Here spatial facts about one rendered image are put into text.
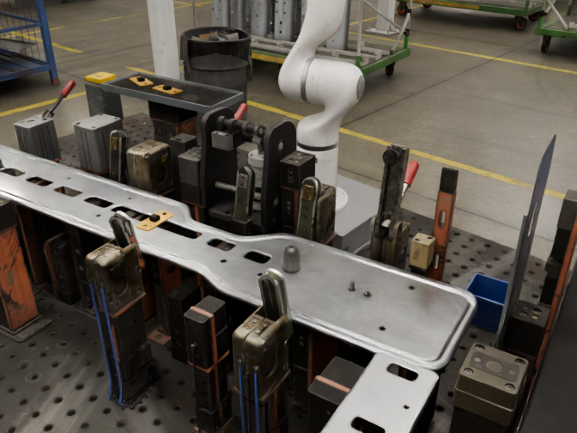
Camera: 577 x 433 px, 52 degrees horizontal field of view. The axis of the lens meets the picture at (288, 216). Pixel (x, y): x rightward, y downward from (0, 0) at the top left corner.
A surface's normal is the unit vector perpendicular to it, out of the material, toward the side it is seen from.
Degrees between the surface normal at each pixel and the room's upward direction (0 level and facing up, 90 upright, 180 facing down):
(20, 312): 90
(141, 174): 90
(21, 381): 0
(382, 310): 0
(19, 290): 90
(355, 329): 0
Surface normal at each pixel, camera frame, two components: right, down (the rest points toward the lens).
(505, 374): 0.00, -0.87
